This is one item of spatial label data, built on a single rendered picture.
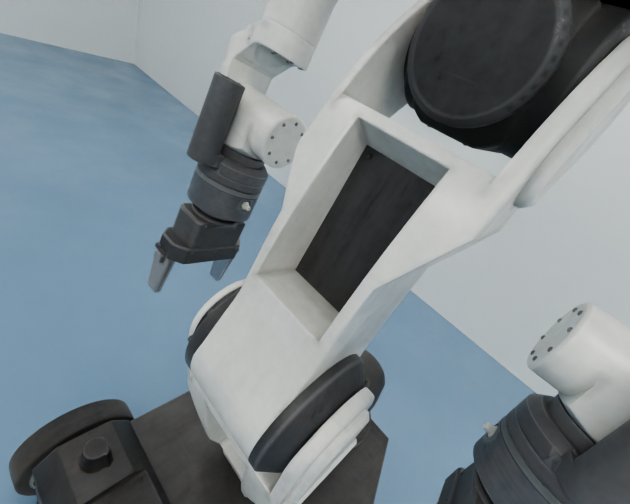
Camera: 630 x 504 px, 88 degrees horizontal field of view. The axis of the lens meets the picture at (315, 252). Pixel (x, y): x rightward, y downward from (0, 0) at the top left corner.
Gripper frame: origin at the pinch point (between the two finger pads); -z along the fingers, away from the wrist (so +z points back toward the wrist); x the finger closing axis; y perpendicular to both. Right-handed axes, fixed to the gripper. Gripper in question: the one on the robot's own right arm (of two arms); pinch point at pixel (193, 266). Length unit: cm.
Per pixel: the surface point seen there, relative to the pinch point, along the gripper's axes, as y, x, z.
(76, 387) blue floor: -23, -3, -57
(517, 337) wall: 59, -143, -16
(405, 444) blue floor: 46, -67, -46
